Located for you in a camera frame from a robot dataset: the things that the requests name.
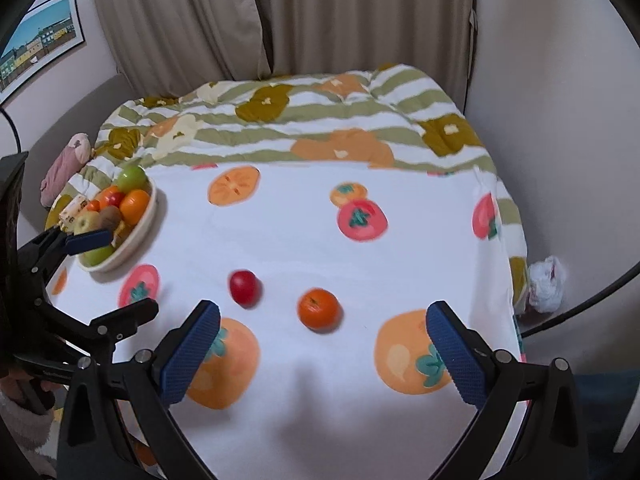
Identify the cream bowl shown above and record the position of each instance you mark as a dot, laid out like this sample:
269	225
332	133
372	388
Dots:
135	245

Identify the pink plush toy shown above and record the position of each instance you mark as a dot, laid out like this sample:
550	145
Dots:
67	162

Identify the white printed carton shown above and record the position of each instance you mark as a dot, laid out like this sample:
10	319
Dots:
74	210

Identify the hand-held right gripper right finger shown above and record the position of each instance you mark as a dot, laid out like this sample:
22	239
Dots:
457	355

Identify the black curved tube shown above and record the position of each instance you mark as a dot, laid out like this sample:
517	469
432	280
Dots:
590	310

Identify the small orange mandarin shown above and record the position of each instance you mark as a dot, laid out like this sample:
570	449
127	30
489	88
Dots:
106	192

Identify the small yellow-green apple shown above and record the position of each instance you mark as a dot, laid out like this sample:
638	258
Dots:
87	221

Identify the wall poster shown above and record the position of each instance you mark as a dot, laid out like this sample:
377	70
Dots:
40	35

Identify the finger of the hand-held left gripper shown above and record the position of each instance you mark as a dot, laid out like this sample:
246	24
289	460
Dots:
90	241
130	315

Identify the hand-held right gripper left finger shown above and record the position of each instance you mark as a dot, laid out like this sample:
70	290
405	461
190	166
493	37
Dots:
192	350

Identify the small red cherry tomato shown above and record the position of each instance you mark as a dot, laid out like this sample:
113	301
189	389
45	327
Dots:
94	205

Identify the beige curtain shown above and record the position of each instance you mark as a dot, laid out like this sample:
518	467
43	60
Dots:
200	20

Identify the white plastic bag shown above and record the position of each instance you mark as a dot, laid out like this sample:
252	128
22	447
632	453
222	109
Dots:
547	282

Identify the green striped flower quilt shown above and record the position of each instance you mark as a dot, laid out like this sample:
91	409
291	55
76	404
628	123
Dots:
325	125

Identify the person's left forearm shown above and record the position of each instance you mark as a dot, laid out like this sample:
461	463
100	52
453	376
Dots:
25	432

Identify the green apple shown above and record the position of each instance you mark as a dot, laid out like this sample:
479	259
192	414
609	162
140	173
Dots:
131	177
97	255

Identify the white furniture leg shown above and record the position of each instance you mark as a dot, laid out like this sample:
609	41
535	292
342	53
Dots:
630	420

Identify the white fruit-print cloth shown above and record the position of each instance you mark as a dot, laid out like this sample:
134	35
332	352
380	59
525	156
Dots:
300	240

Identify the person's left hand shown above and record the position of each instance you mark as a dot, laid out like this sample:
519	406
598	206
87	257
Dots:
12	381

